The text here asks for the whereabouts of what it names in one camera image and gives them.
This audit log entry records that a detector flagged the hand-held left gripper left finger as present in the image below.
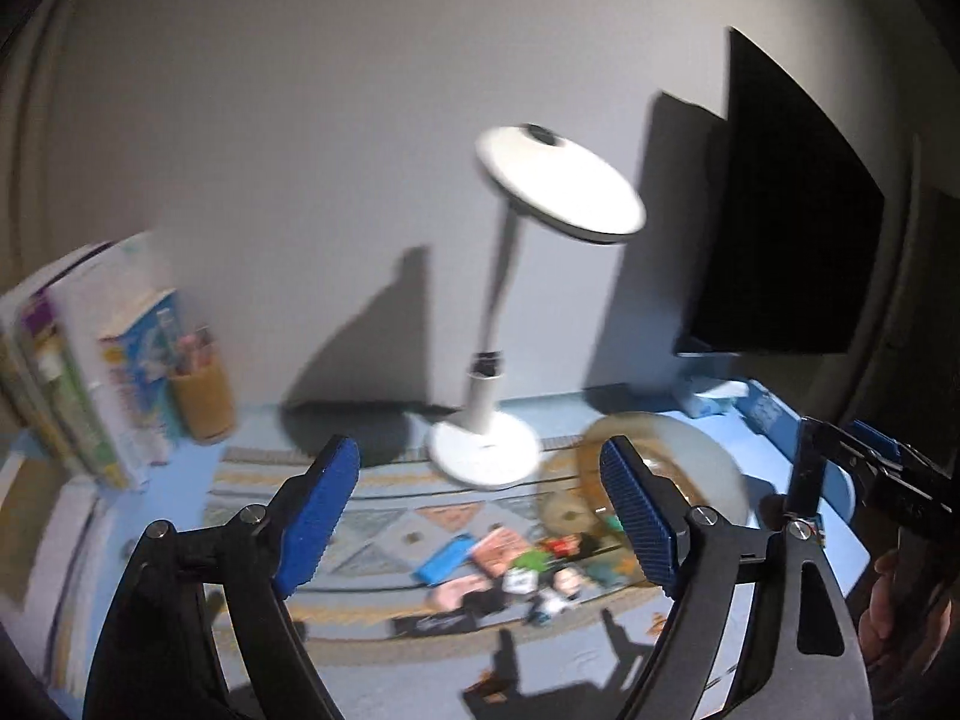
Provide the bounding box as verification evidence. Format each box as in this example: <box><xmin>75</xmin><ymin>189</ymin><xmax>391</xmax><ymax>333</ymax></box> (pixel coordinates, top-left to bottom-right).
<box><xmin>84</xmin><ymin>433</ymin><xmax>361</xmax><ymax>720</ymax></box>

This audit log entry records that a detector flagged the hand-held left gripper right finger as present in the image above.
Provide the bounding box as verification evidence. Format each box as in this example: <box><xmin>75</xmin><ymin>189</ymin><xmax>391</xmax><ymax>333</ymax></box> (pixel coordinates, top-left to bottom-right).
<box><xmin>598</xmin><ymin>433</ymin><xmax>877</xmax><ymax>720</ymax></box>

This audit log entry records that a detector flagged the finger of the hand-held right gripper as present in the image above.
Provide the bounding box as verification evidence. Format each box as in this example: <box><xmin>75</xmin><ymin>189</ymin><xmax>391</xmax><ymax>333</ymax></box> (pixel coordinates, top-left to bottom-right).
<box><xmin>851</xmin><ymin>420</ymin><xmax>905</xmax><ymax>460</ymax></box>
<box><xmin>780</xmin><ymin>416</ymin><xmax>872</xmax><ymax>522</ymax></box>

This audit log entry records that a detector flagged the clear plastic gear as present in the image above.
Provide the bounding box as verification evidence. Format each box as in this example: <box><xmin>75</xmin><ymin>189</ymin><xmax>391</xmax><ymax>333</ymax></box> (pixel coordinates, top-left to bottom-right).
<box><xmin>544</xmin><ymin>491</ymin><xmax>602</xmax><ymax>541</ymax></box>

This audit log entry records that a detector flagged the amber ribbed glass plate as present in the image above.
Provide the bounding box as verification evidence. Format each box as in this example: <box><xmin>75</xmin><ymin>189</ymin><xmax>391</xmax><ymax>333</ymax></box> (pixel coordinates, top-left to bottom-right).
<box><xmin>536</xmin><ymin>411</ymin><xmax>749</xmax><ymax>548</ymax></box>

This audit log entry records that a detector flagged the small pale blue figurine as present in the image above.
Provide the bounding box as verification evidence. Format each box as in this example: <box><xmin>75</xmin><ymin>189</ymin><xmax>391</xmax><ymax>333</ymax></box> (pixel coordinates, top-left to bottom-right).
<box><xmin>529</xmin><ymin>589</ymin><xmax>575</xmax><ymax>628</ymax></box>

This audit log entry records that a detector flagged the blue rectangular box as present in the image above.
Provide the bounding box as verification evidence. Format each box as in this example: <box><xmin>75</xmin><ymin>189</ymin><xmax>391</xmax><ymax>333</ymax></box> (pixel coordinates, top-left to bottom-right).
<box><xmin>412</xmin><ymin>532</ymin><xmax>478</xmax><ymax>586</ymax></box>

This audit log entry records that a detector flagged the black box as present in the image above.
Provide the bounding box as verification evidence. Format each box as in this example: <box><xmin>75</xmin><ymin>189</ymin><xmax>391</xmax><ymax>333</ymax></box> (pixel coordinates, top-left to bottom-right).
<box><xmin>390</xmin><ymin>610</ymin><xmax>478</xmax><ymax>638</ymax></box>

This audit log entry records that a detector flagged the pink oval toy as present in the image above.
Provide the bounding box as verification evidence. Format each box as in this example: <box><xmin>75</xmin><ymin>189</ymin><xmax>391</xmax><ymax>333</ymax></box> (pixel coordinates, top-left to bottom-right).
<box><xmin>427</xmin><ymin>574</ymin><xmax>488</xmax><ymax>613</ymax></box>

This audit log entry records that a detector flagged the black spiky figure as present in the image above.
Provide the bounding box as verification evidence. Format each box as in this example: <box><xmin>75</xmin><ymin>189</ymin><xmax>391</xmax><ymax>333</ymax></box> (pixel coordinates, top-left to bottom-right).
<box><xmin>457</xmin><ymin>585</ymin><xmax>520</xmax><ymax>617</ymax></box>

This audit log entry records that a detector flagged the person's right hand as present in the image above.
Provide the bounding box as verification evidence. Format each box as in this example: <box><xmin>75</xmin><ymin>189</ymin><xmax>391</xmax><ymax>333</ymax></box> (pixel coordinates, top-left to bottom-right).
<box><xmin>857</xmin><ymin>547</ymin><xmax>960</xmax><ymax>672</ymax></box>

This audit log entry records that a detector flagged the red clothed figurine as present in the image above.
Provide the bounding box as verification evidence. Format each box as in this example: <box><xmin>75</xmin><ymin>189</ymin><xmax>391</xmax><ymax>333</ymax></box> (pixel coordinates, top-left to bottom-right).
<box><xmin>544</xmin><ymin>532</ymin><xmax>601</xmax><ymax>560</ymax></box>

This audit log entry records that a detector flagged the patterned table mat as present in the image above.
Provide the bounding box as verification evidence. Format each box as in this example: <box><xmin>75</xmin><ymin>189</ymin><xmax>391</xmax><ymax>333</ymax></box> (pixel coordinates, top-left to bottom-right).
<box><xmin>201</xmin><ymin>435</ymin><xmax>751</xmax><ymax>665</ymax></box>

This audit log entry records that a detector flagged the light blue tissue pack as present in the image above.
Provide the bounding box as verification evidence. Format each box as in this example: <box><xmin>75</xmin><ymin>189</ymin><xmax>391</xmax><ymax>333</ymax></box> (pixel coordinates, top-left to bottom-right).
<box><xmin>684</xmin><ymin>379</ymin><xmax>751</xmax><ymax>419</ymax></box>

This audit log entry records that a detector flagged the brown pencil holder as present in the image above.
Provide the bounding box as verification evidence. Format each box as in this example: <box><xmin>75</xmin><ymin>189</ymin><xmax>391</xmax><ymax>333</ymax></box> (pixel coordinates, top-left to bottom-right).
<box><xmin>166</xmin><ymin>349</ymin><xmax>238</xmax><ymax>443</ymax></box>

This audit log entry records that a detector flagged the black computer monitor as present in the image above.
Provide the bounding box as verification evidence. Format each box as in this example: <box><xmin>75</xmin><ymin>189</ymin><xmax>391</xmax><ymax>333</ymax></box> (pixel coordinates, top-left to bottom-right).
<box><xmin>673</xmin><ymin>26</ymin><xmax>887</xmax><ymax>359</ymax></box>

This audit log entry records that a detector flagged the white desk lamp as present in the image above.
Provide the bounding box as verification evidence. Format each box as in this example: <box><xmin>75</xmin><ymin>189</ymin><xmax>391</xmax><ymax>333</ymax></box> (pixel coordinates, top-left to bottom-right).
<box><xmin>427</xmin><ymin>122</ymin><xmax>647</xmax><ymax>492</ymax></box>

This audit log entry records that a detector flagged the blue white carton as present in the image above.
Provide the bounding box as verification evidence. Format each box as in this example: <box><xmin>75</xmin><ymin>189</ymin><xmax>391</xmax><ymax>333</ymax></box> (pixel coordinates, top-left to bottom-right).
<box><xmin>100</xmin><ymin>292</ymin><xmax>188</xmax><ymax>467</ymax></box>

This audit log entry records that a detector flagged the white paper pad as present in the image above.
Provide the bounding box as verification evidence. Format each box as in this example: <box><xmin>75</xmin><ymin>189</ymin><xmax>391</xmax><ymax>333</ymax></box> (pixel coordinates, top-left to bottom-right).
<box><xmin>0</xmin><ymin>450</ymin><xmax>113</xmax><ymax>691</ymax></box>

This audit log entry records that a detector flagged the row of upright books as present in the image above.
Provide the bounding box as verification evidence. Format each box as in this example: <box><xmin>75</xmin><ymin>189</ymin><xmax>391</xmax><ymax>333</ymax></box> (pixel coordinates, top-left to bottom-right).
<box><xmin>0</xmin><ymin>234</ymin><xmax>181</xmax><ymax>492</ymax></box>

